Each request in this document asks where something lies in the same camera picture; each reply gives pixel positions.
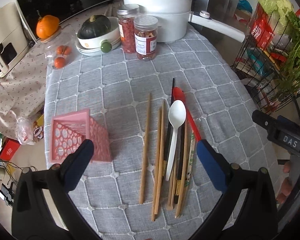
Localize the black wire storage rack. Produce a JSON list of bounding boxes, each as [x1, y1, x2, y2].
[[232, 4, 300, 122]]

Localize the orange pumpkin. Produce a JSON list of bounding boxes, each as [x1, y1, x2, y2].
[[36, 11, 60, 40]]

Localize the grey quilted tablecloth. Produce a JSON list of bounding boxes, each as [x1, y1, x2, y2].
[[44, 28, 281, 239]]

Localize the white electric cooking pot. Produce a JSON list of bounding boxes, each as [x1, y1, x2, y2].
[[123, 0, 245, 43]]

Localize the paper-wrapped chopsticks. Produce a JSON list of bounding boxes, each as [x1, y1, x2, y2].
[[183, 132, 196, 205]]

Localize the green lime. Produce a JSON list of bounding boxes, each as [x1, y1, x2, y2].
[[100, 40, 112, 53]]

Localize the jar of red goji berries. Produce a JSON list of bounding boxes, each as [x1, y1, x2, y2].
[[117, 4, 139, 54]]

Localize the jar of dried fruit slices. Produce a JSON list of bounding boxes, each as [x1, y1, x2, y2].
[[134, 15, 158, 60]]

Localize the white plastic spoon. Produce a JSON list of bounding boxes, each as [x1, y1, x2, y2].
[[165, 100, 187, 182]]

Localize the red box on floor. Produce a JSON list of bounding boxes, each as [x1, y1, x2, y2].
[[0, 139, 20, 161]]

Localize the pink perforated utensil basket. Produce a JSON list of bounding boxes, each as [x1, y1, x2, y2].
[[49, 109, 113, 164]]

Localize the small orange tangerine upper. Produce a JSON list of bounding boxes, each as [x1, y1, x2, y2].
[[56, 46, 72, 56]]

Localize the cream air fryer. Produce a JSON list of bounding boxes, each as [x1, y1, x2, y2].
[[0, 2, 29, 78]]

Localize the person's right hand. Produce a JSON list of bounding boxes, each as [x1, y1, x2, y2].
[[276, 161, 293, 204]]

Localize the white ceramic bowl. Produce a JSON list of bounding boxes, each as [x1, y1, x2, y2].
[[75, 17, 121, 56]]

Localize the brown wooden chopstick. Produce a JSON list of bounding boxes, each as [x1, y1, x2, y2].
[[175, 121, 188, 218], [154, 101, 165, 216], [139, 93, 152, 204], [151, 107, 162, 222]]

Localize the dark green squash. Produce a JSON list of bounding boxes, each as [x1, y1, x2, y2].
[[78, 15, 111, 39]]

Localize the black chopstick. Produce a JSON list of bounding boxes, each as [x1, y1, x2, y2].
[[163, 77, 186, 204]]

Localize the floral beige cloth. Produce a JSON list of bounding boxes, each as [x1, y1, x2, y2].
[[0, 0, 126, 140]]

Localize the green leafy vegetables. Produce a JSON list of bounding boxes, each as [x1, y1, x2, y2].
[[257, 0, 300, 97]]

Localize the small orange tangerine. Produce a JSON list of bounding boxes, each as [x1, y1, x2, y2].
[[54, 57, 66, 69], [56, 46, 72, 56]]

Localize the red plastic spoon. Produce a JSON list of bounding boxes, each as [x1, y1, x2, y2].
[[173, 87, 202, 142]]

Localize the small orange tangerine lower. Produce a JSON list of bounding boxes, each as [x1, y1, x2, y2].
[[54, 57, 66, 69]]

